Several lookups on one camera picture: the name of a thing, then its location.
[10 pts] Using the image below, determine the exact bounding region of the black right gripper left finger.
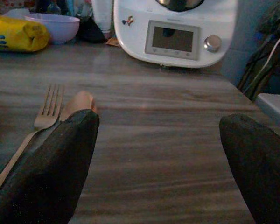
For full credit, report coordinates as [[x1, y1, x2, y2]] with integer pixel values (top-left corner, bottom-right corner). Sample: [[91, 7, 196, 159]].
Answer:
[[0, 109, 100, 224]]

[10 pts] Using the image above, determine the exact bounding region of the small lilac bowl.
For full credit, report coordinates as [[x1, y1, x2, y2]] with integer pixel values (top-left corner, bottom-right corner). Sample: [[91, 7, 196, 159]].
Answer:
[[24, 13, 81, 45]]

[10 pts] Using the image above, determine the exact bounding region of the white cable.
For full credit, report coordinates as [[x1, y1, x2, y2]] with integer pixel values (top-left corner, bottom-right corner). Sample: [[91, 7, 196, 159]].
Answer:
[[244, 31, 280, 94]]

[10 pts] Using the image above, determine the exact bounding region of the white plastic bottle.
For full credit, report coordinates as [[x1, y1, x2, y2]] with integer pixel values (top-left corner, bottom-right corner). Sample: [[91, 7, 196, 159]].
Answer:
[[92, 0, 114, 38]]

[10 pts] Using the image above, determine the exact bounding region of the dark green striped bag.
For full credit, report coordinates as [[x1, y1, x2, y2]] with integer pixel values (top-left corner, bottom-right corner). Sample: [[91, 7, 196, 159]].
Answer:
[[237, 0, 280, 101]]

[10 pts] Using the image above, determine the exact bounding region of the yellow kitchen cloth package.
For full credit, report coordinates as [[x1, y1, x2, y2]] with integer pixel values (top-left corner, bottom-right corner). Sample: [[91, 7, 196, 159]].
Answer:
[[0, 15, 51, 52]]

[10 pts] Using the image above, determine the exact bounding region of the metal spoon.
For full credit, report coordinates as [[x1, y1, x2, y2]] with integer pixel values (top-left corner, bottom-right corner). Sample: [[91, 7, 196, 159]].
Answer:
[[60, 91, 98, 122]]

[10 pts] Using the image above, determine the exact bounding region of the small orange tag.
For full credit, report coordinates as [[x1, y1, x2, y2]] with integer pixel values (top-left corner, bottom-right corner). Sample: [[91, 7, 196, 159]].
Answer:
[[105, 37, 119, 47]]

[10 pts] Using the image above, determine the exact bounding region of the white kitchen food processor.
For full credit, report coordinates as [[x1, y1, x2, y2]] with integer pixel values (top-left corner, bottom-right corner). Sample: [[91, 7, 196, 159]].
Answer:
[[113, 0, 238, 69]]

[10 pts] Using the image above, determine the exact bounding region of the pale grey side cabinet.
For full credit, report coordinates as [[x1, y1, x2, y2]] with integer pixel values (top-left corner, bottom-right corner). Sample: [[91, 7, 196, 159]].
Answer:
[[255, 92, 280, 133]]

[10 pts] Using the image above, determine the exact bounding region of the silver metal fork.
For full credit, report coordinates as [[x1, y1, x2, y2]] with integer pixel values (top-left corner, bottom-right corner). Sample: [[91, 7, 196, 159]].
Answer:
[[0, 83, 65, 201]]

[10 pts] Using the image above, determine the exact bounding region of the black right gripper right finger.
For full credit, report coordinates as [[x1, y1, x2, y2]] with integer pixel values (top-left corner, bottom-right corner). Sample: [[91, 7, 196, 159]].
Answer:
[[218, 113, 280, 224]]

